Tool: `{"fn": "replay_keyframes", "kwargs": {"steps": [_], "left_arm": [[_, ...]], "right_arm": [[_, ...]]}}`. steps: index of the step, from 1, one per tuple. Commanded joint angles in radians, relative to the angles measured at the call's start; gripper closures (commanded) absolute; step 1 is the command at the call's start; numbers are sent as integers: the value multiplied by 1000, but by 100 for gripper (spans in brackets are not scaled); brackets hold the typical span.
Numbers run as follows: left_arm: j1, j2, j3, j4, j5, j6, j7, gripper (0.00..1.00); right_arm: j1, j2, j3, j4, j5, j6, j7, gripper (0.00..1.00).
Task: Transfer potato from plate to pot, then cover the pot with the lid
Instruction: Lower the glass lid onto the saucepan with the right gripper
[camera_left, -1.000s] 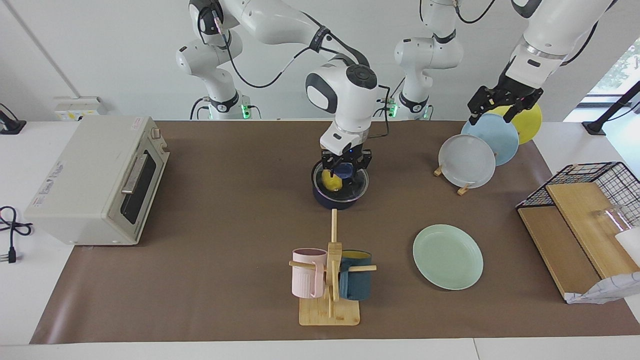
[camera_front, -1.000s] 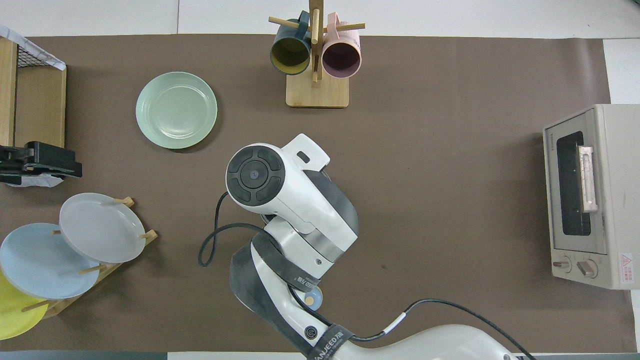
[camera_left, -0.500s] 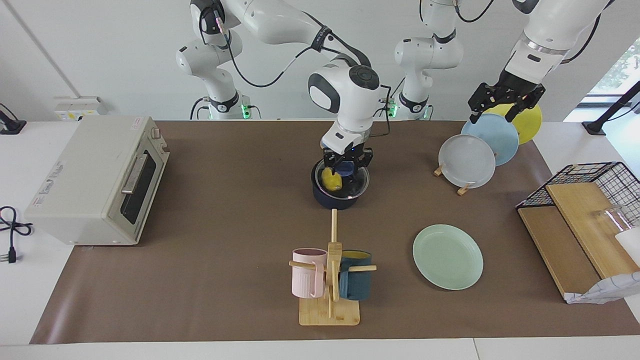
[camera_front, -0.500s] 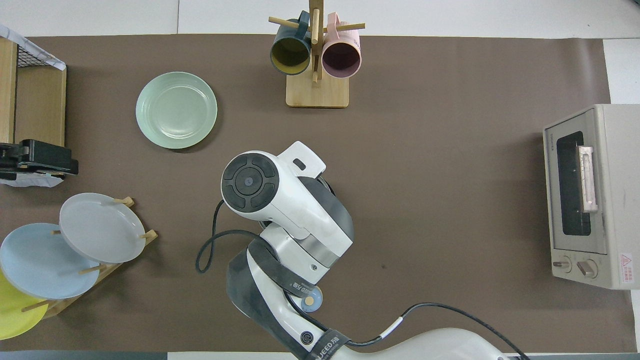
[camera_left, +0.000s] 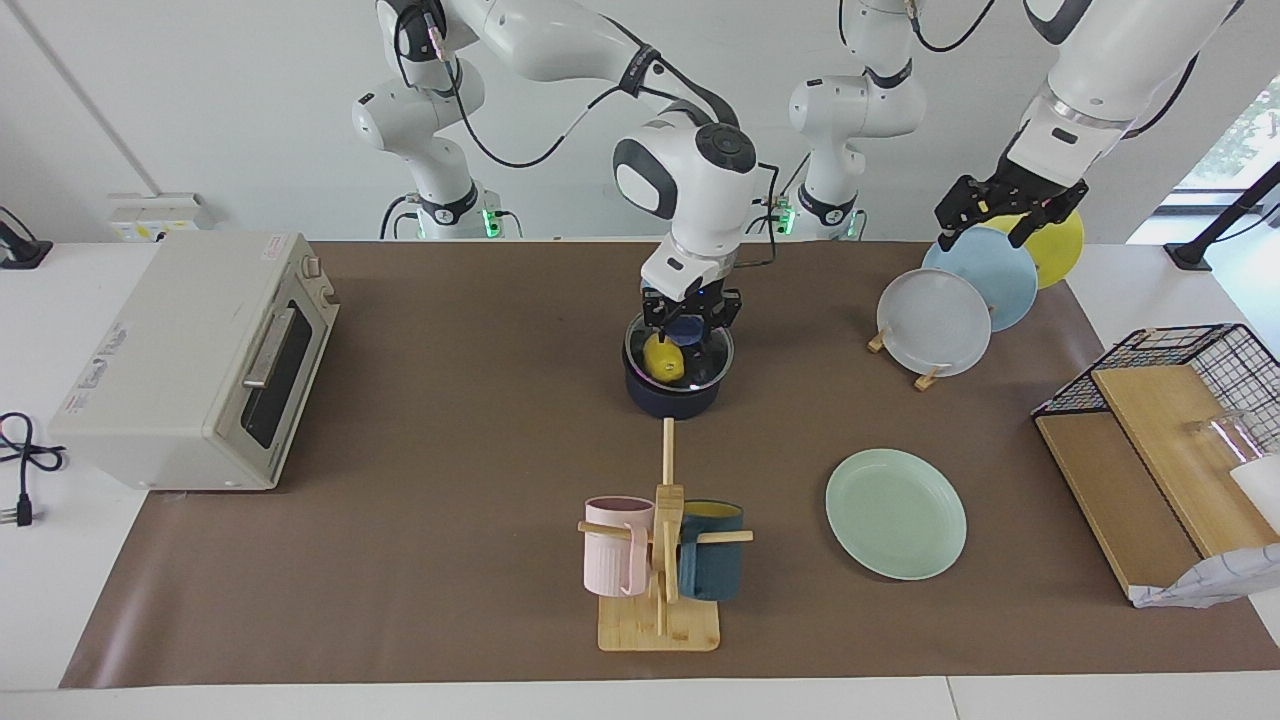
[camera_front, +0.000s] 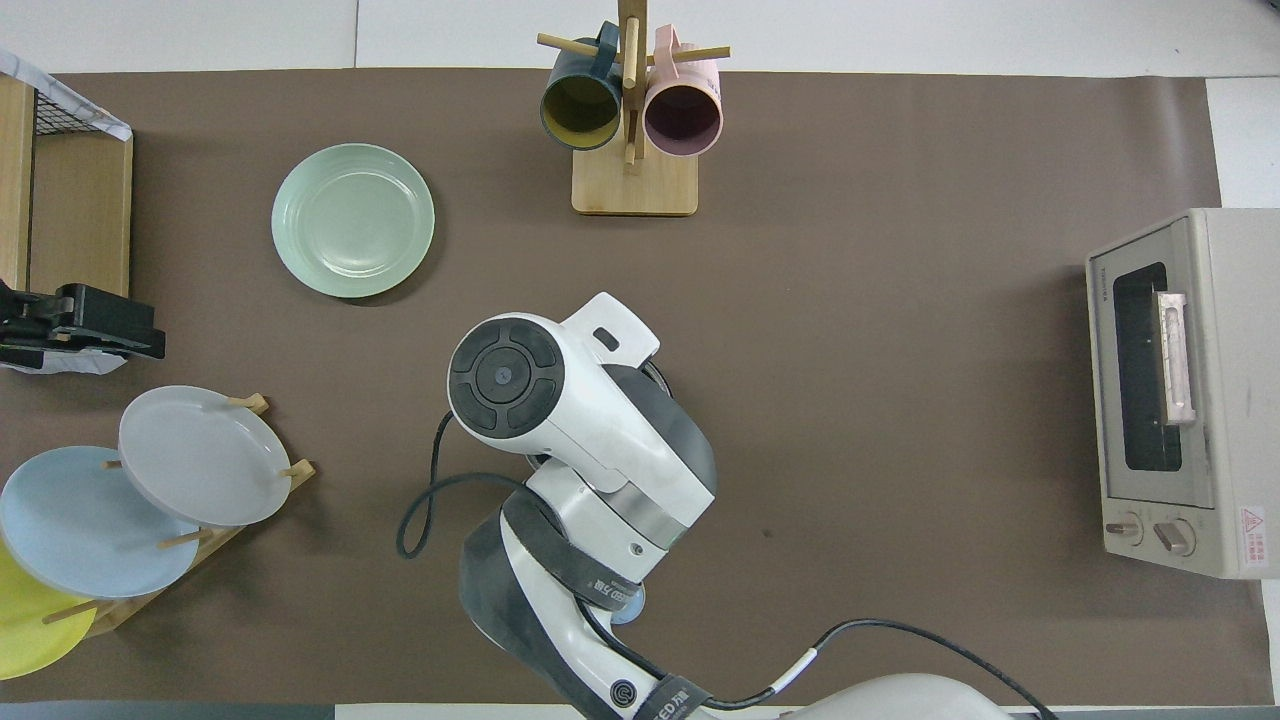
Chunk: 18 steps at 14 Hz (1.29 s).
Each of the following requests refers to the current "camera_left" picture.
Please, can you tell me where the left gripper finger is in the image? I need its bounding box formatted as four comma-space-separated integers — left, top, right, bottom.
1008, 195, 1089, 249
935, 178, 986, 251

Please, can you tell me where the yellow lemon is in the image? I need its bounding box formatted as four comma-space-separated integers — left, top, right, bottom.
643, 333, 688, 382

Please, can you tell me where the glass lid with purple knob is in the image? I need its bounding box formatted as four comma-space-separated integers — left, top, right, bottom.
624, 312, 736, 391

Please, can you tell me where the yellow plate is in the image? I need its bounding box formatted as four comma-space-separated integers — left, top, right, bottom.
985, 205, 1085, 290

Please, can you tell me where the light blue plate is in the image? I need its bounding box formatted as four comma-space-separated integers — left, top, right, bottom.
921, 226, 1040, 333

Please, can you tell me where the grey plate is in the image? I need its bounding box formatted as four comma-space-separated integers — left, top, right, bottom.
877, 268, 993, 378

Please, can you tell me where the wooden plate rack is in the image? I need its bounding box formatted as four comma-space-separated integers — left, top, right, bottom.
867, 325, 946, 392

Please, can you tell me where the light green plate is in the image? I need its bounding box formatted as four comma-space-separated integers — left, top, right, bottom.
825, 448, 968, 581

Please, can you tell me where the black stand base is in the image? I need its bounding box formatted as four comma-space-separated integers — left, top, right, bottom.
0, 205, 53, 269
1165, 160, 1280, 271

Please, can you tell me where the brown table mat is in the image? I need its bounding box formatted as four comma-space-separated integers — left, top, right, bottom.
60, 240, 1280, 689

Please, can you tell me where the pink mug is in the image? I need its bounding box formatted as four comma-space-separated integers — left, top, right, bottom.
584, 496, 656, 598

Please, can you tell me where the dark teal mug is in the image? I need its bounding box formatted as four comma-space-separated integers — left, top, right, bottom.
678, 500, 745, 602

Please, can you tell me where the wooden shelf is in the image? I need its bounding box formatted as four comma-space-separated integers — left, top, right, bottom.
1035, 364, 1280, 599

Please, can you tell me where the wooden mug tree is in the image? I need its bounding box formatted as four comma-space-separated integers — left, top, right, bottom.
577, 418, 754, 653

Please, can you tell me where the clear plastic cup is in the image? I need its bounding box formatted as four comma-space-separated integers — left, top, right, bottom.
1185, 410, 1280, 531

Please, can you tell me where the beige toaster oven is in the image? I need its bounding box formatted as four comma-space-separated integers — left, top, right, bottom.
48, 232, 340, 492

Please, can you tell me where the white power strip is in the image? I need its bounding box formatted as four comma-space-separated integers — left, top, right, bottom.
108, 193, 203, 242

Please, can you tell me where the black pot with purple handle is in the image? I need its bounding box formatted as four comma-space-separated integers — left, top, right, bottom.
622, 312, 736, 420

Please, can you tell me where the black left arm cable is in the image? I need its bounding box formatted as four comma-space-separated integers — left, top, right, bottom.
905, 0, 1001, 54

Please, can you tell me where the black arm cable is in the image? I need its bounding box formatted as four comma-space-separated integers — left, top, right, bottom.
393, 0, 776, 271
905, 0, 1001, 54

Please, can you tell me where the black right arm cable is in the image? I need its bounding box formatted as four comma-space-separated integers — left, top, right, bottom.
393, 0, 776, 271

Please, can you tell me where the black wire basket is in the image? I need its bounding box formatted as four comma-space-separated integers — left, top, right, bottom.
1032, 323, 1280, 456

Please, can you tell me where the black power cable with plug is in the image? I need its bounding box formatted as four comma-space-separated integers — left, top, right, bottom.
0, 412, 67, 529

